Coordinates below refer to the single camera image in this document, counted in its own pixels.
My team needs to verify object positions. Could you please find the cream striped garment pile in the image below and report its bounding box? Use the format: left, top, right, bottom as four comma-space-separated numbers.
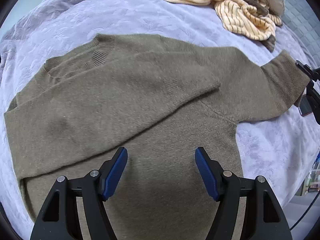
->
200, 0, 277, 53

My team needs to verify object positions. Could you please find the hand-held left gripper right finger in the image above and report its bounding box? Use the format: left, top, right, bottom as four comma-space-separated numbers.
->
195, 147, 293, 240

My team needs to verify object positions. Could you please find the grey quilted bedspread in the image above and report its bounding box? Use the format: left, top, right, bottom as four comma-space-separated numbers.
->
280, 0, 320, 63

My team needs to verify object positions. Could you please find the lavender embossed blanket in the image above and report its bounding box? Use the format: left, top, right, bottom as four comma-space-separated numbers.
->
0, 0, 320, 230

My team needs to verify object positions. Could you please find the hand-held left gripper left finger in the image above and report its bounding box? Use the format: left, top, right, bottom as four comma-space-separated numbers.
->
30, 147, 128, 240

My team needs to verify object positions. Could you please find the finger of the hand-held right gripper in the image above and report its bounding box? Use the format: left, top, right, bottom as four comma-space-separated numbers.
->
296, 60, 320, 82
294, 80, 320, 125

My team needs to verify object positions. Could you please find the olive knit sweater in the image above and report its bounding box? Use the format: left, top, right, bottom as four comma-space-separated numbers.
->
4, 33, 310, 240

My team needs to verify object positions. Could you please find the cluttered white rack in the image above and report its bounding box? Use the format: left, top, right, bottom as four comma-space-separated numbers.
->
299, 150, 320, 195

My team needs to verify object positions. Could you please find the thin black cable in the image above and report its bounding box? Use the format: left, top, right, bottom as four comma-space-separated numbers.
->
290, 190, 320, 230

